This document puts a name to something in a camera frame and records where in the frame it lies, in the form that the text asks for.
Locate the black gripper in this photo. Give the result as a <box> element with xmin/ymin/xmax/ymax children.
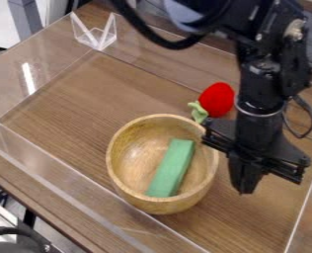
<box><xmin>202</xmin><ymin>103</ymin><xmax>310</xmax><ymax>194</ymax></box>

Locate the green rectangular stick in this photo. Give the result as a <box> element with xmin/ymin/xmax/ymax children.
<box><xmin>146</xmin><ymin>138</ymin><xmax>195</xmax><ymax>198</ymax></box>

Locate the brown wooden bowl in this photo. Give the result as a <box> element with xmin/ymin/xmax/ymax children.
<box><xmin>106</xmin><ymin>114</ymin><xmax>219</xmax><ymax>214</ymax></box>

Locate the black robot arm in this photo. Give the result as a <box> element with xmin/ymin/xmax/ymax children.
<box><xmin>165</xmin><ymin>0</ymin><xmax>312</xmax><ymax>194</ymax></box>

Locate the red toy strawberry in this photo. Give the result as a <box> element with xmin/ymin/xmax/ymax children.
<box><xmin>187</xmin><ymin>82</ymin><xmax>236</xmax><ymax>124</ymax></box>

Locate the black device at corner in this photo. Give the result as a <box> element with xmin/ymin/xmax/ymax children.
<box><xmin>0</xmin><ymin>226</ymin><xmax>63</xmax><ymax>253</ymax></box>

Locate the clear acrylic front wall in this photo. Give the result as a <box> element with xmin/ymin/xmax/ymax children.
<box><xmin>0</xmin><ymin>125</ymin><xmax>209</xmax><ymax>253</ymax></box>

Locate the clear acrylic corner bracket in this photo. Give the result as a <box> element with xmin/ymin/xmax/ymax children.
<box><xmin>70</xmin><ymin>12</ymin><xmax>117</xmax><ymax>51</ymax></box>

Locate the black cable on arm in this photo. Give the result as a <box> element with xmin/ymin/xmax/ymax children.
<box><xmin>110</xmin><ymin>0</ymin><xmax>236</xmax><ymax>51</ymax></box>

